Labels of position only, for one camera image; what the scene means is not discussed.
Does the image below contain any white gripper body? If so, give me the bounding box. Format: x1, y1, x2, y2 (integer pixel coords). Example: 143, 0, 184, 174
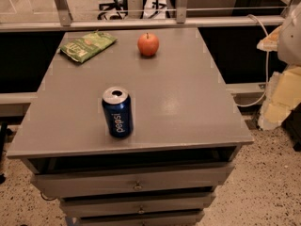
277, 3, 301, 65

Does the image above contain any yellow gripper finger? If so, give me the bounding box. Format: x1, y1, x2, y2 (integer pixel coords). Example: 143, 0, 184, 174
258, 65, 301, 130
257, 25, 281, 52

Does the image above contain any blue pepsi can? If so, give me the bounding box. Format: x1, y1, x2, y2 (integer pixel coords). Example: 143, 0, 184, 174
102, 87, 134, 138

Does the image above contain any red-orange apple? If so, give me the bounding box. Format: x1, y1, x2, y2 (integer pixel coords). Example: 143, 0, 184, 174
137, 33, 159, 57

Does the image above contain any grey drawer cabinet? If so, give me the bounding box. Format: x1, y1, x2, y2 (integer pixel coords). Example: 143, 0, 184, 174
6, 27, 255, 226

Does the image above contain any black office chair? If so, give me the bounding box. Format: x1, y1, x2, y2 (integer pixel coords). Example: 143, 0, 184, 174
97, 0, 128, 20

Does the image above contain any bottom grey drawer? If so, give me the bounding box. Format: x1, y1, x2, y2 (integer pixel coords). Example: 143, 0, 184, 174
79, 209, 204, 226

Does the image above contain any grey drawer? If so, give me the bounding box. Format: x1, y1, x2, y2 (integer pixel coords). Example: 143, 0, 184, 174
31, 163, 234, 198
79, 209, 204, 226
60, 191, 215, 218

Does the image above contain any green chip bag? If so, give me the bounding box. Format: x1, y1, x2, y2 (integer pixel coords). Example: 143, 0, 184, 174
60, 31, 117, 63

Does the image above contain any grey metal railing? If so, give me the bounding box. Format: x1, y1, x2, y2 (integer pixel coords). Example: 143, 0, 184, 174
0, 0, 300, 32

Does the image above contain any middle grey drawer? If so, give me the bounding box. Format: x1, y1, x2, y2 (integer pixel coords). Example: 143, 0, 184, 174
60, 191, 215, 218

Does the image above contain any top grey drawer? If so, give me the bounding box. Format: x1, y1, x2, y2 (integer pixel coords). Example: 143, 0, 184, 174
31, 163, 234, 198

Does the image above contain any white cable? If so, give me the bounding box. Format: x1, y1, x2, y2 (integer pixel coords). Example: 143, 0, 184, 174
235, 13, 271, 108

